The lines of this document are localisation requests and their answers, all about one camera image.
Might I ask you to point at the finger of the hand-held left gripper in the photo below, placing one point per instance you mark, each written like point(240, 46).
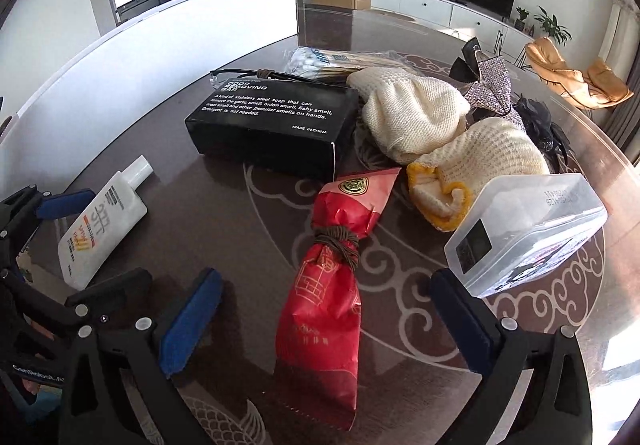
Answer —
point(110, 290)
point(65, 205)

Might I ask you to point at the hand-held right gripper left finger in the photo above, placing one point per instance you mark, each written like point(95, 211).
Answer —
point(192, 320)

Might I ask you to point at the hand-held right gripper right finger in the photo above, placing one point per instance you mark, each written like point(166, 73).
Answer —
point(460, 325)

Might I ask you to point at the white sunscreen bottle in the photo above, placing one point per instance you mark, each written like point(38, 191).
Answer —
point(95, 235)

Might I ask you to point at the white partition board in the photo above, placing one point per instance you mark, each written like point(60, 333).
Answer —
point(150, 50)

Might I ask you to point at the cream knitted glove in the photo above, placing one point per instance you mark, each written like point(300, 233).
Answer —
point(410, 115)
point(495, 150)

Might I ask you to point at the black flower hair clip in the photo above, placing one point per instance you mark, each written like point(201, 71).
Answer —
point(537, 125)

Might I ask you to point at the bag of wooden sticks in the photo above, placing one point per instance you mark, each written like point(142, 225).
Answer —
point(320, 60)

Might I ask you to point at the clear plastic case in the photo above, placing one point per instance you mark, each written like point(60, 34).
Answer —
point(525, 225)

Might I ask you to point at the clear glasses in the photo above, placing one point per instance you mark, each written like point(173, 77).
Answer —
point(214, 78)

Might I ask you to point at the black cardboard box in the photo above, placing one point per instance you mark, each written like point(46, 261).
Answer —
point(265, 125)

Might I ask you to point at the sparkly bow hair clip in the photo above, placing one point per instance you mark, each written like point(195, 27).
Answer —
point(492, 85)

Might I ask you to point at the grey curtain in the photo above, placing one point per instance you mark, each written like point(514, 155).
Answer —
point(631, 120)

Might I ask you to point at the orange lounge chair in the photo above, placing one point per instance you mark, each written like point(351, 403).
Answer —
point(605, 85)
point(550, 62)

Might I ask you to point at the black tripod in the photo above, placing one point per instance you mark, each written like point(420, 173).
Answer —
point(499, 45)

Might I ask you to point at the small potted plant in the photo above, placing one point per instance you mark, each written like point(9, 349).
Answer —
point(521, 17)

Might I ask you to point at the large leafy potted plant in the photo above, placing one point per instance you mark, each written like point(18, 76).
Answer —
point(552, 25)

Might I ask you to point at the white television console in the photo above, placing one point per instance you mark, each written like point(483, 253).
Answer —
point(425, 5)

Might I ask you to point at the cream curtain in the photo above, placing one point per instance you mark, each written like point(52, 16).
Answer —
point(617, 25)

